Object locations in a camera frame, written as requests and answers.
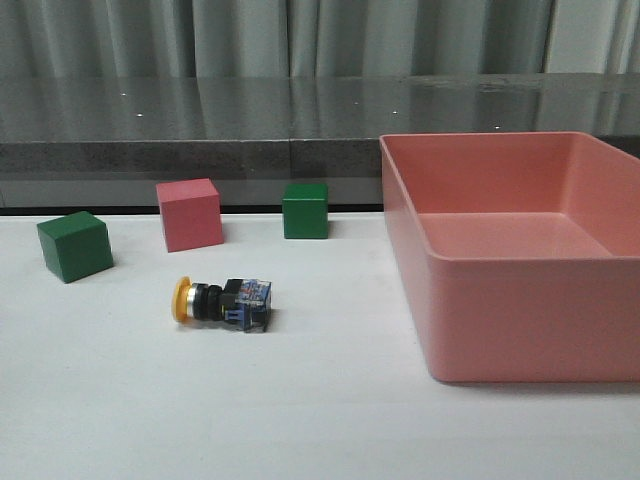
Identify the yellow push button switch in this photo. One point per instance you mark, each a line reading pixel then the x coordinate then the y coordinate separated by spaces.
pixel 243 304

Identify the green cube centre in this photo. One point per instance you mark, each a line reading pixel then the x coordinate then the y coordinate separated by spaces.
pixel 305 211

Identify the green cube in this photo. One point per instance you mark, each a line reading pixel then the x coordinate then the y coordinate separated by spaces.
pixel 305 211
pixel 75 246

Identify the pink cube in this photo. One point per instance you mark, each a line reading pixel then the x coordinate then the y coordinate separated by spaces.
pixel 190 214

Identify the pink plastic bin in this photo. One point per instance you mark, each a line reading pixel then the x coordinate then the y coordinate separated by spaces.
pixel 518 253

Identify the green cube far left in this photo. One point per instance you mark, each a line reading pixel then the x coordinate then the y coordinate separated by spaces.
pixel 75 246

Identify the dark glossy bench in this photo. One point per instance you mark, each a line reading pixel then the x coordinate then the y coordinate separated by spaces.
pixel 104 144

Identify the grey curtain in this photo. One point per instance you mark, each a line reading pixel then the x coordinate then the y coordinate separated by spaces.
pixel 113 39

